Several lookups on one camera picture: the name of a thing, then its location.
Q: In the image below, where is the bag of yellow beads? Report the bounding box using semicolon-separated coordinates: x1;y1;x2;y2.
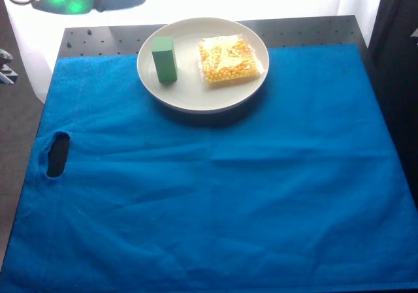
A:
198;31;265;90

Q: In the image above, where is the green block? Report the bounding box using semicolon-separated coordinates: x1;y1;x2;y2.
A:
151;36;179;85

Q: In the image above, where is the white round plate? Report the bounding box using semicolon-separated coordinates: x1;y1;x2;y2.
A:
136;16;270;115

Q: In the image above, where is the blue non-woven bag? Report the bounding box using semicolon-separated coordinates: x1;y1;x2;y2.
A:
0;44;418;293

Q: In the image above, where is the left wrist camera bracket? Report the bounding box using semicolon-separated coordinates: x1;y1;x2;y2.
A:
0;48;20;85

